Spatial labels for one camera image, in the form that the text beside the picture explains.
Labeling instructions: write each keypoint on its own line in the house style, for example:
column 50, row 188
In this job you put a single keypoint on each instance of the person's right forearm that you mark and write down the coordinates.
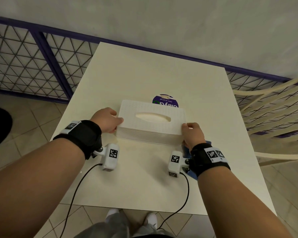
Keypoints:
column 236, row 205

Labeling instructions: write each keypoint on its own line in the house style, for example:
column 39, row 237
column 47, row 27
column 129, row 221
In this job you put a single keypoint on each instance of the person's left hand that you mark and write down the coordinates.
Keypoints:
column 104, row 120

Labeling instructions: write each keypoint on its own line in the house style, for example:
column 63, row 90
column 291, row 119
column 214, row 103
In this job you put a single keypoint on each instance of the grey trousers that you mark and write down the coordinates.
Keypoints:
column 119, row 229

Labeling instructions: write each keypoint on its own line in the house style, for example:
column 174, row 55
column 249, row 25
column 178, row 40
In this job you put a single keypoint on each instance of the white woven tissue box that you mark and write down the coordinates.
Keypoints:
column 151, row 126

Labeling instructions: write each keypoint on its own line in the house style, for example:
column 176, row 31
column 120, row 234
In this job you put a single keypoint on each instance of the blue cloth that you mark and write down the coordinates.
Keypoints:
column 187, row 152

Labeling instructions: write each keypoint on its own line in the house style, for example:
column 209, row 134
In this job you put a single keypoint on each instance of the person's left forearm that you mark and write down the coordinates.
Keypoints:
column 32, row 185

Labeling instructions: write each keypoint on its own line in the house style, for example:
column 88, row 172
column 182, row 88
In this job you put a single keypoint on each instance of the cream slatted chair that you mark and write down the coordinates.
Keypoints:
column 275, row 113

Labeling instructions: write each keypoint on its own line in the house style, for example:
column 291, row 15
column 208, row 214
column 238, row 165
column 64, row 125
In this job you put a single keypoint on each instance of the person's right thumb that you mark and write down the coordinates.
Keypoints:
column 184, row 128

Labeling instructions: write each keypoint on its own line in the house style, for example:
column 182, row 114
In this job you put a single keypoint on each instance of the person's right hand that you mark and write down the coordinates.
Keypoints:
column 193, row 136

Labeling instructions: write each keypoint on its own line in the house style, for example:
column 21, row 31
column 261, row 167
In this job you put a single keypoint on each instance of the white shoe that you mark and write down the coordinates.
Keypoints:
column 150, row 218
column 112, row 214

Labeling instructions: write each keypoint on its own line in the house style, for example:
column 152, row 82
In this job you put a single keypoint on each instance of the round purple sticker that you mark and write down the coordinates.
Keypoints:
column 166, row 100

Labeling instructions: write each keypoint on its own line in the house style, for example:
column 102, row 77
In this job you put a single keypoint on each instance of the white wrist camera with marker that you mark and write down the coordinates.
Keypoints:
column 175, row 163
column 110, row 156

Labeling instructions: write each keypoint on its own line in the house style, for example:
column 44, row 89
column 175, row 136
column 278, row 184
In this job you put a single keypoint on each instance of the person's left thumb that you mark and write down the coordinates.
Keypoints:
column 117, row 120

